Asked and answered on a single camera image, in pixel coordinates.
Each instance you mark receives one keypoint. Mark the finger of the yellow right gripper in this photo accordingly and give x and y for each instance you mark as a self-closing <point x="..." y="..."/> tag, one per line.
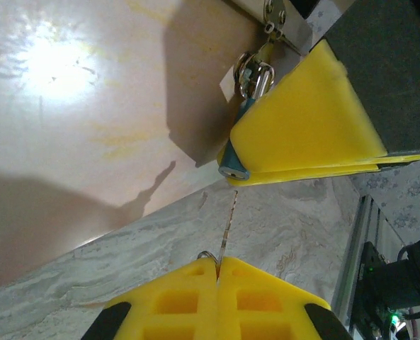
<point x="301" y="117"/>
<point x="319" y="172"/>

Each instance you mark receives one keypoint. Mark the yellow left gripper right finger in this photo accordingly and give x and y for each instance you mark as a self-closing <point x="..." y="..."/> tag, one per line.
<point x="266" y="304"/>

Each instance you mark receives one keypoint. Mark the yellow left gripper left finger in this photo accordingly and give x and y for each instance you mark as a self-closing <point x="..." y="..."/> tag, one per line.
<point x="174" y="304"/>

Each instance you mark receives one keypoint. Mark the teal padlock with silver shackle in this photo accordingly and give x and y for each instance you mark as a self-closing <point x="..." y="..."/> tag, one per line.
<point x="231" y="163"/>

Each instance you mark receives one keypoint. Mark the silver key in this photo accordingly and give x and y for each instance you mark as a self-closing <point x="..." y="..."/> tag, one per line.
<point x="230" y="219"/>

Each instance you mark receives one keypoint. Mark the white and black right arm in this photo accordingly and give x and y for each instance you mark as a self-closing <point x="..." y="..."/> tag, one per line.
<point x="418" y="276"/>

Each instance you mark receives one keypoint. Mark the white paper tag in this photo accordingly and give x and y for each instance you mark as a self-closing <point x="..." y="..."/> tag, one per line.
<point x="226" y="86"/>

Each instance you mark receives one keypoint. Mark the silver box hasp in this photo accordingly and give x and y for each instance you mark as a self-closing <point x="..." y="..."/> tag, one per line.
<point x="275" y="17"/>

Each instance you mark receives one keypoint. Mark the aluminium side frame rail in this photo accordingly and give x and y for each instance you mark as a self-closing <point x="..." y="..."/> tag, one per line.
<point x="367" y="219"/>

